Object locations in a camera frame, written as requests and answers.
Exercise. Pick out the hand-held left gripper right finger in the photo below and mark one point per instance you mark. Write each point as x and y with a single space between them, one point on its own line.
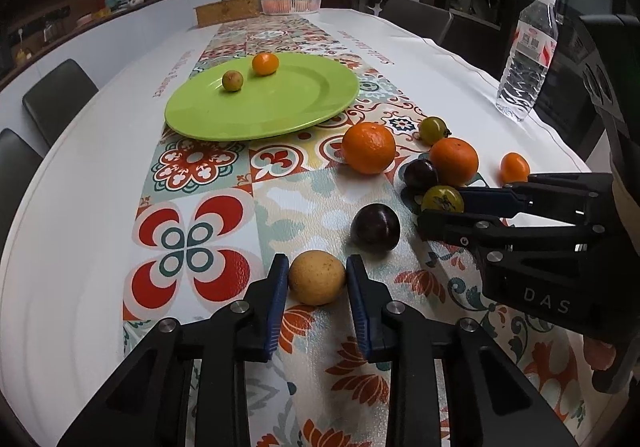
357 312

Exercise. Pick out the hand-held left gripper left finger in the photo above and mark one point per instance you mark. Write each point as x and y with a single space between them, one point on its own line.
277 312

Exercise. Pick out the large orange mandarin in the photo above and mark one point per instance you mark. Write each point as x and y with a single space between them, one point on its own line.
368 148

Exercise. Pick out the dark purple plum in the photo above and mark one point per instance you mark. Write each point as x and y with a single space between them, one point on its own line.
420 173
375 225

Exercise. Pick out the green tomato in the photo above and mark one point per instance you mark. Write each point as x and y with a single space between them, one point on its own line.
442 199
432 129

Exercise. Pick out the round tan fruit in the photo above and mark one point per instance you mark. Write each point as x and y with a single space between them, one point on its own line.
232 80
317 277

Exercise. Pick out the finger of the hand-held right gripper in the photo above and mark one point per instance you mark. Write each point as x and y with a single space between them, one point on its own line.
460 227
492 199

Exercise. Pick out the green plate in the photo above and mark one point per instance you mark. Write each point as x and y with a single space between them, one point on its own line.
280 107

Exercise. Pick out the white sideboard counter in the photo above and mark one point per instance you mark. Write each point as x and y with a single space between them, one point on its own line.
125 32

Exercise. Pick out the small orange mandarin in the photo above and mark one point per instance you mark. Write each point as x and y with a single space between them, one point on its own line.
264 63
514 168

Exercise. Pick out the patterned white tablecloth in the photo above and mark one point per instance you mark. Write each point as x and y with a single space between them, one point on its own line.
100 227

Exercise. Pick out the clear plastic food container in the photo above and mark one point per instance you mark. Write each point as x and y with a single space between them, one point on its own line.
291 4

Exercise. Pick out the medium orange mandarin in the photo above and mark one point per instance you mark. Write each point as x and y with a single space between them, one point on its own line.
453 161

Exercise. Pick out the clear plastic water bottle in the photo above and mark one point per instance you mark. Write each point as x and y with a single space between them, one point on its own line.
525 62

